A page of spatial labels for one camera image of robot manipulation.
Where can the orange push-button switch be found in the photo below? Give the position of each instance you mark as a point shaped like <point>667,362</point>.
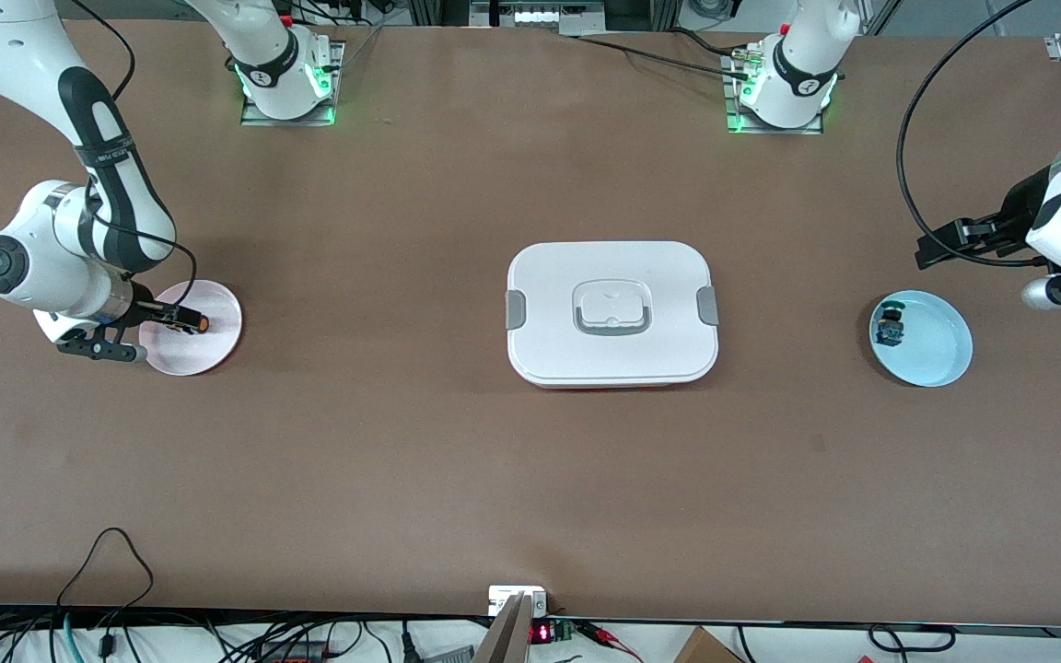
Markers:
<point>201,324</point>

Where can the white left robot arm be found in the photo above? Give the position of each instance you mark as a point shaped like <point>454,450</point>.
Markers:
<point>802,74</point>

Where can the pink box with white lid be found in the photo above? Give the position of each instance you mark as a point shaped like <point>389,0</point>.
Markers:
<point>659,276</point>

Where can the brown cardboard box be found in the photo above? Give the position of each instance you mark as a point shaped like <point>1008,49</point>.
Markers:
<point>705,649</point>

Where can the pale pink round plate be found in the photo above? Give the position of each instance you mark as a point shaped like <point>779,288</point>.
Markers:
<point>217,350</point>

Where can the light blue round plate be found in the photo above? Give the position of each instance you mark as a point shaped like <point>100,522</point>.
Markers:
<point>936,350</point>

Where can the red digit display module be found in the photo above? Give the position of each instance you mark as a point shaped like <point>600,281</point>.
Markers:
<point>542,633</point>

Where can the blue push-button switch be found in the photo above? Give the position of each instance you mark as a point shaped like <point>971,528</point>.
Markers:
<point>888,330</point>

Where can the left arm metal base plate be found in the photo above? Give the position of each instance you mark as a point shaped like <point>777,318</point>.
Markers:
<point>775,131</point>

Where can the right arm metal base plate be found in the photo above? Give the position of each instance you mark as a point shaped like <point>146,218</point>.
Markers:
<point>309,121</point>

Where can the aluminium camera mount profile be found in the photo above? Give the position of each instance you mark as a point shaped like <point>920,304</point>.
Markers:
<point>512,626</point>

